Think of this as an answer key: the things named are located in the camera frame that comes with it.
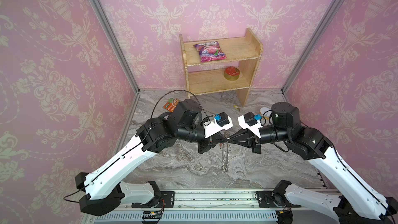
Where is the metal ring plate with keyrings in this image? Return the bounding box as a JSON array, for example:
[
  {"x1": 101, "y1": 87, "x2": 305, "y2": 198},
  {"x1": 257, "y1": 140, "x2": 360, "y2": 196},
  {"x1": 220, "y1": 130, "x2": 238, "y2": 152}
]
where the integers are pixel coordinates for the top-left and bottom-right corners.
[{"x1": 220, "y1": 142, "x2": 231, "y2": 172}]

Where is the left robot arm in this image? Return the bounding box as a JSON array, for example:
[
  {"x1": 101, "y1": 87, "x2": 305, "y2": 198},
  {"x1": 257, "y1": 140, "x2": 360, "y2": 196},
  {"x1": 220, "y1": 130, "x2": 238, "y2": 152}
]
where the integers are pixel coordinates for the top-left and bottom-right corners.
[{"x1": 75, "y1": 99, "x2": 233, "y2": 216}]

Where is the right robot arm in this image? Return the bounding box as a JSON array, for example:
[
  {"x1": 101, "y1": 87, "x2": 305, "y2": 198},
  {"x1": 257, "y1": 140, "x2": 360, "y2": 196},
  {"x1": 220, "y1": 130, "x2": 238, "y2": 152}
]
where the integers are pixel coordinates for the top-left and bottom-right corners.
[{"x1": 228, "y1": 102, "x2": 398, "y2": 224}]

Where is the small yellow pull-tab can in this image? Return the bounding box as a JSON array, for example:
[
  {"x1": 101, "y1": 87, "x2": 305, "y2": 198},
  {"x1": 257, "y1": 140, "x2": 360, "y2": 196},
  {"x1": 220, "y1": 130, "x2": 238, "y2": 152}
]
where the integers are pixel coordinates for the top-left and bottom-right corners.
[{"x1": 260, "y1": 107, "x2": 272, "y2": 119}]

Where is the green orange soup packet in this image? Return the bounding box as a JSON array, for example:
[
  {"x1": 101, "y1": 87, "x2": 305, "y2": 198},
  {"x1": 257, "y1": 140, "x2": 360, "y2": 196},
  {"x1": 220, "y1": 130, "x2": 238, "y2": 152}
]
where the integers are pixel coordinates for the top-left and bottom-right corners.
[{"x1": 163, "y1": 97, "x2": 180, "y2": 113}]

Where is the round red-lid tin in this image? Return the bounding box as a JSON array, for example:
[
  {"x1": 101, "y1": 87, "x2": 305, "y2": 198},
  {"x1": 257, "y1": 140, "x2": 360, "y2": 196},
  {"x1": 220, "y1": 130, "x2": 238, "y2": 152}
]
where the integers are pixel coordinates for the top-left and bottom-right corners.
[{"x1": 224, "y1": 66, "x2": 240, "y2": 81}]

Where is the wooden two-tier shelf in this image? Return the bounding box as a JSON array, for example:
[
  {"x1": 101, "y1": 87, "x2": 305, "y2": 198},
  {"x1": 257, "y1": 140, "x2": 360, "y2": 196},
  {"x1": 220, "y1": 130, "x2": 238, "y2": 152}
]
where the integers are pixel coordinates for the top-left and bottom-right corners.
[{"x1": 179, "y1": 28, "x2": 263, "y2": 107}]

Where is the purple snack bag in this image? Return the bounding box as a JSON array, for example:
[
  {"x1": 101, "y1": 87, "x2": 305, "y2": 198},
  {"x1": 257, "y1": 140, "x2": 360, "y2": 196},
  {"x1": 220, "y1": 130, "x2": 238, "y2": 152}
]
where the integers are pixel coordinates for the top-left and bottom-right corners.
[{"x1": 193, "y1": 41, "x2": 227, "y2": 63}]

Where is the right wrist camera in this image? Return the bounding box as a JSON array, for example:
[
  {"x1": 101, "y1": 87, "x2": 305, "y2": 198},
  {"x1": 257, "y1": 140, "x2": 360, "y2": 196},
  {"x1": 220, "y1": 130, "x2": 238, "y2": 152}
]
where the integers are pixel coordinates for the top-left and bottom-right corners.
[{"x1": 238, "y1": 112, "x2": 263, "y2": 139}]

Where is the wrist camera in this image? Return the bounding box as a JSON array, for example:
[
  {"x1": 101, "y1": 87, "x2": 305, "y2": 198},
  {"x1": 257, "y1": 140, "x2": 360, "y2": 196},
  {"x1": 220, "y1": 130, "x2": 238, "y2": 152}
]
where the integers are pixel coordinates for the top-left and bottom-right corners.
[
  {"x1": 238, "y1": 112, "x2": 263, "y2": 139},
  {"x1": 203, "y1": 112, "x2": 233, "y2": 139}
]

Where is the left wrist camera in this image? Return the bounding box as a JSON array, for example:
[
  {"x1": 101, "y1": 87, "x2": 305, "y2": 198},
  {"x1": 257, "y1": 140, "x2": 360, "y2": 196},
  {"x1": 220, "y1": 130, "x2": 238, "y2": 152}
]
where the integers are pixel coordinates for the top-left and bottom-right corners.
[{"x1": 203, "y1": 112, "x2": 233, "y2": 139}]

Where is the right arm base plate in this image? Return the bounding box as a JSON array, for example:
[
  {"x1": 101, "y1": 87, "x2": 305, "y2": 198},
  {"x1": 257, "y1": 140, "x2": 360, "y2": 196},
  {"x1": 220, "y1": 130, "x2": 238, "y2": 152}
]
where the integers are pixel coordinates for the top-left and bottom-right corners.
[{"x1": 255, "y1": 191, "x2": 302, "y2": 209}]

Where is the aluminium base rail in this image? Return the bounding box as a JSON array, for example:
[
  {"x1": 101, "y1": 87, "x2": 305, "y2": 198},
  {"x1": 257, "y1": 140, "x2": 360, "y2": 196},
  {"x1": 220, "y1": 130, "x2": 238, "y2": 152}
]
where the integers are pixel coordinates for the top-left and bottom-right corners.
[{"x1": 94, "y1": 189, "x2": 336, "y2": 224}]

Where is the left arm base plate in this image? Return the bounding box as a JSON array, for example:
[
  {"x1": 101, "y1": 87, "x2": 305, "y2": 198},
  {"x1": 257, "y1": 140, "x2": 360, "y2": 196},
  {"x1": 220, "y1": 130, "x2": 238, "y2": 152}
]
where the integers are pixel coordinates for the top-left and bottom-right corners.
[{"x1": 131, "y1": 191, "x2": 175, "y2": 208}]

